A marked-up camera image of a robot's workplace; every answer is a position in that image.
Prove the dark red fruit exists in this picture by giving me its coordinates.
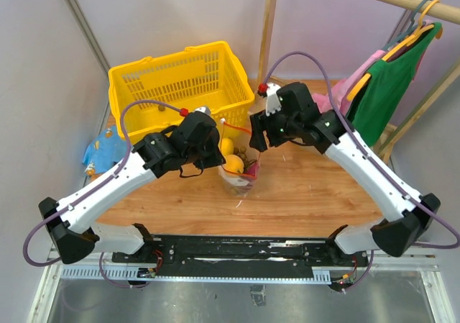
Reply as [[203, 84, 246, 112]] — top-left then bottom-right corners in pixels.
[[244, 159, 259, 179]]

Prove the orange fruit with leaf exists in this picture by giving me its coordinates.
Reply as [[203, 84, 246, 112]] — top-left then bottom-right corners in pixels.
[[223, 155, 244, 176]]

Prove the bunch of brown longans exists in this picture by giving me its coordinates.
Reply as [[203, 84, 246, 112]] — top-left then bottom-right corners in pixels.
[[234, 147, 257, 170]]

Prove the grey clothes hanger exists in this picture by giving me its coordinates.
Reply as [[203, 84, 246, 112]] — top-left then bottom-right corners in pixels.
[[381, 0, 432, 51]]

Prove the clear zip top bag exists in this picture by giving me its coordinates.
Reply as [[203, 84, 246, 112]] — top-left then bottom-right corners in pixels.
[[218, 118, 260, 197]]

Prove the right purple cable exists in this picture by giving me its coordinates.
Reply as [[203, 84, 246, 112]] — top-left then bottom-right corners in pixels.
[[265, 51, 460, 249]]

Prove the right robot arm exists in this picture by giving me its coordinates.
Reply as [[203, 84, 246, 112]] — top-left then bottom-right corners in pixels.
[[249, 82, 441, 265]]

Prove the pink shirt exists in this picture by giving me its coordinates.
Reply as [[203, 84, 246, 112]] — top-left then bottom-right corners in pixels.
[[311, 21, 433, 114]]

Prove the green shirt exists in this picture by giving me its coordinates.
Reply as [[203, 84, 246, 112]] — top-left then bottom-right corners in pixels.
[[346, 22, 443, 147]]

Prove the yellow plastic shopping basket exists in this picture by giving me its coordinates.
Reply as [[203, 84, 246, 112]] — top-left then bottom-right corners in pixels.
[[108, 41, 255, 143]]

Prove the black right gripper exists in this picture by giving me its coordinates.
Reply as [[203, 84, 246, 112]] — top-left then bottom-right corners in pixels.
[[249, 104, 300, 153]]

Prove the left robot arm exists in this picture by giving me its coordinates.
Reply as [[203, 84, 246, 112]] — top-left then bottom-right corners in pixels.
[[39, 111, 224, 264]]

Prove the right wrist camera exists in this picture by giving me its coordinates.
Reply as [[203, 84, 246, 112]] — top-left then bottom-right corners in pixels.
[[257, 83, 282, 116]]

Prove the yellow clothes hanger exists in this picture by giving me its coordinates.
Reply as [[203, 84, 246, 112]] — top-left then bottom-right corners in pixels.
[[346, 0, 441, 102]]

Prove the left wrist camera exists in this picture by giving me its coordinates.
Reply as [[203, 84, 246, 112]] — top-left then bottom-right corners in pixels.
[[195, 106, 211, 116]]

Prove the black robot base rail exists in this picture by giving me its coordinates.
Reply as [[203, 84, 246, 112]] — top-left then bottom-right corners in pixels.
[[111, 235, 369, 288]]

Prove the blue cartoon cloth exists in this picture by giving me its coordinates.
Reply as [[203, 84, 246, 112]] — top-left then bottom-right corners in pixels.
[[82, 126, 127, 176]]

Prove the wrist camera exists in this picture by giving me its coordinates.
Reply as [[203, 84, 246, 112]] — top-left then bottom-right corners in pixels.
[[195, 106, 211, 116], [257, 83, 282, 116]]

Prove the wooden clothes rack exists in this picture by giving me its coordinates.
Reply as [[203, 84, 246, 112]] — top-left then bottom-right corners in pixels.
[[248, 0, 459, 162]]

